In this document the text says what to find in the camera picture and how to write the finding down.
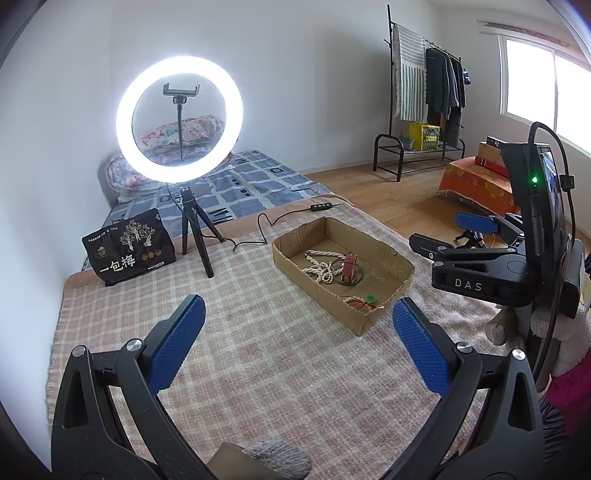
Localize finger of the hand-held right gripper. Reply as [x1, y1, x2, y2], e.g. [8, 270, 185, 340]
[455, 212, 525, 237]
[409, 233, 514, 265]

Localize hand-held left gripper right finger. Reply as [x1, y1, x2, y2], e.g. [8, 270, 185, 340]
[383, 296, 546, 480]

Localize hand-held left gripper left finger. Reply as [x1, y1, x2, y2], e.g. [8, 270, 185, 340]
[50, 294, 218, 480]

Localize red strap wristwatch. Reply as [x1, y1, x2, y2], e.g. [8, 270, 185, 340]
[341, 252, 360, 283]

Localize white pearl necklace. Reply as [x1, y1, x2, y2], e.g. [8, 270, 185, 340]
[302, 249, 347, 284]

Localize shallow cardboard box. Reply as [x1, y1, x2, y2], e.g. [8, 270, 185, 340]
[271, 217, 415, 337]

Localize person's right forearm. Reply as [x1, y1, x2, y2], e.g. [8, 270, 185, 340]
[530, 305, 591, 416]

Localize person's right hand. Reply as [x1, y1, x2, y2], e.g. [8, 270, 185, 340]
[485, 308, 520, 346]

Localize person's left hand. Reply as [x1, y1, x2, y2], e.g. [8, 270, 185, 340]
[208, 438, 313, 480]

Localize small black tripod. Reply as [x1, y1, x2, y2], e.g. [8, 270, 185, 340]
[455, 229, 485, 250]

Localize orange covered box stack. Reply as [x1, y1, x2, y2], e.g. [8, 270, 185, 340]
[436, 156, 520, 217]

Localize red box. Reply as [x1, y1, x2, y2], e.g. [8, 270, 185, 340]
[475, 157, 511, 178]

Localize brown cardboard carton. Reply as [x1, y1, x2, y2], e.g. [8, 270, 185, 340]
[478, 136, 509, 162]

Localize black snack bag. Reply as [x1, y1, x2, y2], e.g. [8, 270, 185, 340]
[82, 209, 176, 287]

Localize pink plaid blanket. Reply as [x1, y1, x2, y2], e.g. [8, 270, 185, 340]
[46, 203, 546, 480]

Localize yellow crate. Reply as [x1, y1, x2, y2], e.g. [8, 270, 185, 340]
[409, 122, 441, 151]

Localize black clothes rack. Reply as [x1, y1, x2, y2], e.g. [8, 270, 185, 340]
[373, 4, 467, 182]

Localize dark hanging clothes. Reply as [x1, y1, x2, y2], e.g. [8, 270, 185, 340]
[425, 48, 466, 144]

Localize window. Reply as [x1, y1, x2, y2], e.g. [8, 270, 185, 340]
[478, 21, 591, 153]

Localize striped towel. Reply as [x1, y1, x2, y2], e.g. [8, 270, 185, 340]
[392, 24, 428, 121]

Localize blue patterned bed sheet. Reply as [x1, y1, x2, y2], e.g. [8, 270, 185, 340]
[83, 148, 333, 273]

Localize floral pillow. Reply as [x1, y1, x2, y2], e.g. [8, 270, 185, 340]
[136, 115, 227, 164]
[106, 152, 160, 204]

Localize black phone holder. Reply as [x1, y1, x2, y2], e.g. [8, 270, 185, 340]
[163, 83, 201, 162]

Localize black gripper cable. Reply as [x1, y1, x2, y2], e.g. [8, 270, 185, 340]
[529, 121, 575, 384]

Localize black cable with controller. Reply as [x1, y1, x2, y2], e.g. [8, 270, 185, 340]
[232, 196, 345, 252]

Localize white ring light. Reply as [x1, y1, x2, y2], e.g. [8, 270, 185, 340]
[115, 56, 244, 183]

